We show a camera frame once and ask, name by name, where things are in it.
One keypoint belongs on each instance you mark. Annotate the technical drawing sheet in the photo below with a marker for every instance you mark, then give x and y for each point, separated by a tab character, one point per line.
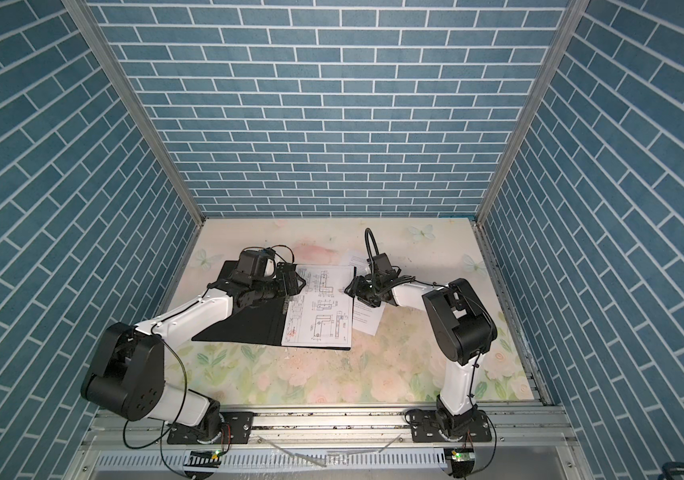
321	315

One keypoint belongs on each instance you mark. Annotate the white cable duct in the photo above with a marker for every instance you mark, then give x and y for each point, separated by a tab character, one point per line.
272	460

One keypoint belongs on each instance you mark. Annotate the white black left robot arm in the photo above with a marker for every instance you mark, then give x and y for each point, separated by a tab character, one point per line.
127	372

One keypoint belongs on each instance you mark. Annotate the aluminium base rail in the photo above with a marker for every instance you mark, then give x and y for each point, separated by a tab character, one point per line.
530	441

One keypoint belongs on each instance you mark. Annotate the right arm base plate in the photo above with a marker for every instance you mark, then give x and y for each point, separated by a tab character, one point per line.
431	426

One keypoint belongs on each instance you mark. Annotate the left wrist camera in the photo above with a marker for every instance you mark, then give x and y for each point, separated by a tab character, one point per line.
254	264

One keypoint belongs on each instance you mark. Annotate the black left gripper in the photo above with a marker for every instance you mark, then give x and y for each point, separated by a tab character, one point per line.
283	290

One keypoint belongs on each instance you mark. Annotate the white text document sheet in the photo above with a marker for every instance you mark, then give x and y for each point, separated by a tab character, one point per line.
365	319

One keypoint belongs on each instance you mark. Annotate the aluminium corner post right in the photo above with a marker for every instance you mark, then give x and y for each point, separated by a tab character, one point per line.
563	35

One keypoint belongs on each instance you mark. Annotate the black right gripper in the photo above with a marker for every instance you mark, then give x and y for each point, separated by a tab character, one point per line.
358	289

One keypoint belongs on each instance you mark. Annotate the aluminium corner post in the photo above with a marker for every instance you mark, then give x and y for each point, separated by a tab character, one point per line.
87	25
563	35

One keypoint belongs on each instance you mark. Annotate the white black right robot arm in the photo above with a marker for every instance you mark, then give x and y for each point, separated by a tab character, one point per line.
463	329

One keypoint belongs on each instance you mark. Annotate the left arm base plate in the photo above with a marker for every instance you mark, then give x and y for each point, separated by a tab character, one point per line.
222	429

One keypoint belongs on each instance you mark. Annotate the orange file folder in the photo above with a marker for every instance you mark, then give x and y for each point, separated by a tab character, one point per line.
260	324

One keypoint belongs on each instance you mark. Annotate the aluminium corner post left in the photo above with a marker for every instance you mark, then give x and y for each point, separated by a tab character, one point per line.
87	25

